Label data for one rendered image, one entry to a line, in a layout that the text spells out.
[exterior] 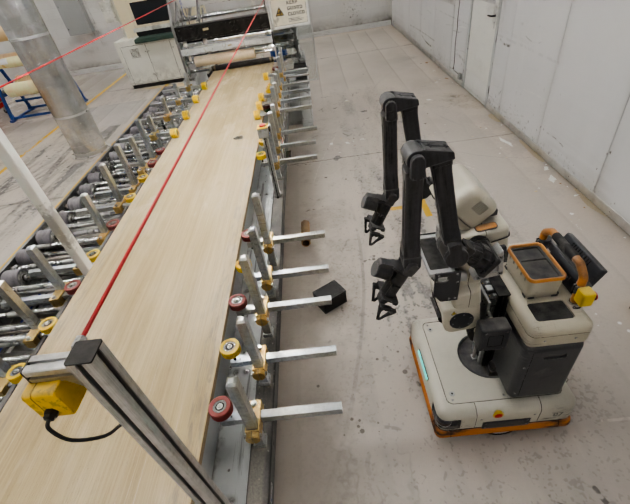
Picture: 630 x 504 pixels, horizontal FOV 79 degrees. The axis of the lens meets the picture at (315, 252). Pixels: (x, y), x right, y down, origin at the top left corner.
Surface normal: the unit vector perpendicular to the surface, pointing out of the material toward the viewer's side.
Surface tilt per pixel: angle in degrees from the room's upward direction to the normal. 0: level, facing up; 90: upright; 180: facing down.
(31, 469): 0
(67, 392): 90
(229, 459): 0
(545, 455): 0
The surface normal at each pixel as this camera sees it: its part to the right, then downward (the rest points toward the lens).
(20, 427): -0.13, -0.76
